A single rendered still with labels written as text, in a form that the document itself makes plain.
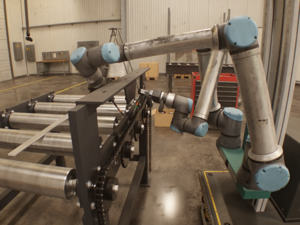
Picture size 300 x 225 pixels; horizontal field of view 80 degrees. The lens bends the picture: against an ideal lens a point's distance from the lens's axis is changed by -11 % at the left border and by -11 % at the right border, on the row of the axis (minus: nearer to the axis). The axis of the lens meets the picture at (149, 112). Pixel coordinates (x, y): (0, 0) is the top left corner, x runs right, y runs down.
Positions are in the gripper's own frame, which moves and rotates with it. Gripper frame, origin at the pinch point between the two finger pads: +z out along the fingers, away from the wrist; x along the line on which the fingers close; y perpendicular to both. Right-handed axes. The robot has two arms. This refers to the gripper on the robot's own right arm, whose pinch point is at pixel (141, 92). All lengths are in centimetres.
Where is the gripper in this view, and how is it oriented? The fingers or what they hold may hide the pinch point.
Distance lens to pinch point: 131.8
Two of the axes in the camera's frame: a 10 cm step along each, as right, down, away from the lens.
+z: -9.4, -2.8, 1.8
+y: 3.2, -9.2, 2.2
